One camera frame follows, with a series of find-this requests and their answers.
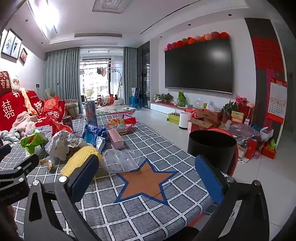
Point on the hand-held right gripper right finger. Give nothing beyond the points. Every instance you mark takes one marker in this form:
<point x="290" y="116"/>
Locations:
<point x="208" y="178"/>

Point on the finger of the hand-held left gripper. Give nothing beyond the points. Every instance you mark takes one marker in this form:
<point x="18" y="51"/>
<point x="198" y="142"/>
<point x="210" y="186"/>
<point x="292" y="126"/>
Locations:
<point x="20" y="166"/>
<point x="4" y="151"/>

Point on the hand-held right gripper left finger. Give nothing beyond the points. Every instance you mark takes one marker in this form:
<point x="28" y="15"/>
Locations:
<point x="84" y="176"/>

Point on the yellow ribbed packet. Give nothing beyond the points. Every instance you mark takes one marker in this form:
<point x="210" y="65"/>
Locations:
<point x="78" y="157"/>

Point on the small orange white wrapper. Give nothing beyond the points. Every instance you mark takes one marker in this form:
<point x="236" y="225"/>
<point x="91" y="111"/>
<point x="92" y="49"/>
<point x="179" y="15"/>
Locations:
<point x="46" y="163"/>

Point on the green snack bag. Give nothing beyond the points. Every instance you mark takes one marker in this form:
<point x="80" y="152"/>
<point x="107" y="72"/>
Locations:
<point x="32" y="140"/>

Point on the black waste bin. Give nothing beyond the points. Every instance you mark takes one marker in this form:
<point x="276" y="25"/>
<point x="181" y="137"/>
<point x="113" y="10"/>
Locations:
<point x="210" y="148"/>

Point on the silver snack bag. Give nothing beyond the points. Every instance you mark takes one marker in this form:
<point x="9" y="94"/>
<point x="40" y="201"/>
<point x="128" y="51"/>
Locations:
<point x="100" y="143"/>

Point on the white paper bag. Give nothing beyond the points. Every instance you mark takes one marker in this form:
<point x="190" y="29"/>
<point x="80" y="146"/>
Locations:
<point x="62" y="143"/>

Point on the clear plastic bag white label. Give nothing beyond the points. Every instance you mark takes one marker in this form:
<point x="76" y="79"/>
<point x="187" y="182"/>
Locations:
<point x="120" y="160"/>

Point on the blue snack bag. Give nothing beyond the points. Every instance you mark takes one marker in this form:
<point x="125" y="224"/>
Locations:
<point x="92" y="135"/>

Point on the pink box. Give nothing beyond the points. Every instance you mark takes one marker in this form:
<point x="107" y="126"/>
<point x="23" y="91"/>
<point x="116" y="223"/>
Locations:
<point x="115" y="139"/>

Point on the red plastic bag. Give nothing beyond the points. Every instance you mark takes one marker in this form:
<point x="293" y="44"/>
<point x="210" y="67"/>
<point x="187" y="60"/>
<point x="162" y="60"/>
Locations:
<point x="60" y="128"/>

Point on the cartoon snack bag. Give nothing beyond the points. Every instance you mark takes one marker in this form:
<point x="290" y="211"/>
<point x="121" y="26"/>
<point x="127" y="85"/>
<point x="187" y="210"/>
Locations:
<point x="119" y="126"/>

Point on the glossy red foil bag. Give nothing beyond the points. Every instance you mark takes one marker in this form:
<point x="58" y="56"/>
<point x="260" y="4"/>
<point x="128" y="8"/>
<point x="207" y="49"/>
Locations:
<point x="130" y="119"/>

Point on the pink plush blanket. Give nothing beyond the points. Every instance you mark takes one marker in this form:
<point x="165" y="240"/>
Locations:
<point x="24" y="121"/>

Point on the red sofa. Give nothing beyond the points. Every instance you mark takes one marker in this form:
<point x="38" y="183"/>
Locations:
<point x="9" y="111"/>

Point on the red gift bag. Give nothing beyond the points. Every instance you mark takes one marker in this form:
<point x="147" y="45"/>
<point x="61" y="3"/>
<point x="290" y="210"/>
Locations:
<point x="251" y="148"/>

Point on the dark red can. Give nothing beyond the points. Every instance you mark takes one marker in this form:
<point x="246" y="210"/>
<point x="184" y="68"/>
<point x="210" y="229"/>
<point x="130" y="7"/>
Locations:
<point x="67" y="124"/>

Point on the grey checked tablecloth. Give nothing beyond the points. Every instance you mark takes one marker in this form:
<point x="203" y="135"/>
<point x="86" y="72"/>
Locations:
<point x="161" y="148"/>

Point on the gold satin cloth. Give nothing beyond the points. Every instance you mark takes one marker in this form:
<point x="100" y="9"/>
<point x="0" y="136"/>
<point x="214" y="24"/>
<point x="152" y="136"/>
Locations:
<point x="29" y="102"/>

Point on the clear cellophane wrap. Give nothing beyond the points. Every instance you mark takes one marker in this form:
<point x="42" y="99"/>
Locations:
<point x="245" y="132"/>

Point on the white cylinder bin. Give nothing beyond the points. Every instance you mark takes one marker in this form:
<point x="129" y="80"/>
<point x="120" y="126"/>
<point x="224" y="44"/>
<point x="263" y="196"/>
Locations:
<point x="185" y="120"/>

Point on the tall blue can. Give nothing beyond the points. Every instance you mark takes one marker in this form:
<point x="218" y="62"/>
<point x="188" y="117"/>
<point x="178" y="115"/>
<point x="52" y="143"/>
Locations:
<point x="90" y="113"/>

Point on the brown cardboard box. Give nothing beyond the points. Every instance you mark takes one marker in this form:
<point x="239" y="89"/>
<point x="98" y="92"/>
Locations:
<point x="209" y="114"/>

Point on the red patterned cushion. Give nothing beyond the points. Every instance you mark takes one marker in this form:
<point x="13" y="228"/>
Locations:
<point x="50" y="104"/>

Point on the red box green tissue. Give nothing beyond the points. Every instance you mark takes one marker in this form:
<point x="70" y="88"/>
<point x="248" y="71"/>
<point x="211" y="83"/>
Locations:
<point x="269" y="150"/>

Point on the beige recliner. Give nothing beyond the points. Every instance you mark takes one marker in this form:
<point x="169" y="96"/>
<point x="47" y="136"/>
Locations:
<point x="72" y="109"/>

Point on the red lettered pillow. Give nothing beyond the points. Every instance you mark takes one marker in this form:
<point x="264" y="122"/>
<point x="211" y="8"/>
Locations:
<point x="4" y="83"/>

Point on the yellow red gift box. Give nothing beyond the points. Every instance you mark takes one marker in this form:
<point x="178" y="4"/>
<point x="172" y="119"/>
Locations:
<point x="238" y="117"/>

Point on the green gift box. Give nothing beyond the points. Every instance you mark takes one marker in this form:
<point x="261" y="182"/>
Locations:
<point x="174" y="117"/>

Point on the white gift bag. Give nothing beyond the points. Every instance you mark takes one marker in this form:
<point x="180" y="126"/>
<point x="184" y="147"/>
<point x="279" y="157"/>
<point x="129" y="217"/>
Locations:
<point x="267" y="134"/>

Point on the potted leafy plant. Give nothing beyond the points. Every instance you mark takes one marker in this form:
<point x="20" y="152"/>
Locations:
<point x="230" y="107"/>

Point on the beige armchair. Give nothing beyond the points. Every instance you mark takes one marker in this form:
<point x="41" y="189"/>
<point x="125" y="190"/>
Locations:
<point x="49" y="92"/>

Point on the round coffee table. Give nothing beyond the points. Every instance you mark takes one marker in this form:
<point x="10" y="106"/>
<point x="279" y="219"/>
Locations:
<point x="118" y="109"/>

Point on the white tv bench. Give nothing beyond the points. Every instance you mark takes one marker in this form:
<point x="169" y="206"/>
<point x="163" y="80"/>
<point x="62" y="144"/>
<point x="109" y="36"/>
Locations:
<point x="171" y="107"/>

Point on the floor lamp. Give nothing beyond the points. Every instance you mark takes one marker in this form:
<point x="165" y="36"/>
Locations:
<point x="59" y="89"/>

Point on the pink flower bouquet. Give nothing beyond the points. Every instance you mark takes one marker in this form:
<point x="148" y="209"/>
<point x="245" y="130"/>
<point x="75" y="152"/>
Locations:
<point x="241" y="100"/>

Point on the blue plastic stool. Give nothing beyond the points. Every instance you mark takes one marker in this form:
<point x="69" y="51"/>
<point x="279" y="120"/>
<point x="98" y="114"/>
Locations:
<point x="135" y="102"/>

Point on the potted green plant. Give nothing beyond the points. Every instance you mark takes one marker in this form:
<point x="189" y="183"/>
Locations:
<point x="166" y="97"/>

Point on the grey curtain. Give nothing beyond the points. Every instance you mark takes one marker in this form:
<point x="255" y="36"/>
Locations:
<point x="61" y="74"/>
<point x="130" y="74"/>

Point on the framed red picture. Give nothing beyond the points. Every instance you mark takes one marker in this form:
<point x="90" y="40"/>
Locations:
<point x="23" y="55"/>

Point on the blue white box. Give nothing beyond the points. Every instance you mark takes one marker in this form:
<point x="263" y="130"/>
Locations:
<point x="135" y="92"/>

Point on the black framed picture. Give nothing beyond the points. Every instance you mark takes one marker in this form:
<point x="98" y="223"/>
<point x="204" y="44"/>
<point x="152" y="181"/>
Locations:
<point x="8" y="42"/>
<point x="16" y="47"/>

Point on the hanging laundry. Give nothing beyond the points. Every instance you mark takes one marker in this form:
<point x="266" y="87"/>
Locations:
<point x="102" y="70"/>

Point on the dark glass cabinet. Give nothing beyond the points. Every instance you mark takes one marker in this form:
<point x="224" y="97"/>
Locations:
<point x="143" y="74"/>

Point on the row of paper lanterns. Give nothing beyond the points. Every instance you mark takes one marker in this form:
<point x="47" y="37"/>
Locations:
<point x="196" y="39"/>

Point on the ceiling air vent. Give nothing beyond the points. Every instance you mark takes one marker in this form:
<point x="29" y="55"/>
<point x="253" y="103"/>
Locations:
<point x="111" y="4"/>

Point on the wall calendar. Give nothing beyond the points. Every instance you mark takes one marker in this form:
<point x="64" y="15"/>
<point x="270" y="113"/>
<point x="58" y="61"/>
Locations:
<point x="277" y="102"/>

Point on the wall television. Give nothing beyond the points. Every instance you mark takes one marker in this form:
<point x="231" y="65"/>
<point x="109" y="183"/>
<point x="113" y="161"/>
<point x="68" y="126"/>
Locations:
<point x="198" y="67"/>

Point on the red paper wall decoration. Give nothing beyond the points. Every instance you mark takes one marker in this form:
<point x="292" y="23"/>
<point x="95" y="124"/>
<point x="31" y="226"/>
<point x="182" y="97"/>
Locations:
<point x="268" y="53"/>

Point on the wall air vent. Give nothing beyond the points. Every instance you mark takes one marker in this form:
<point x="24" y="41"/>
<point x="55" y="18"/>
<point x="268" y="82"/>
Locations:
<point x="98" y="35"/>

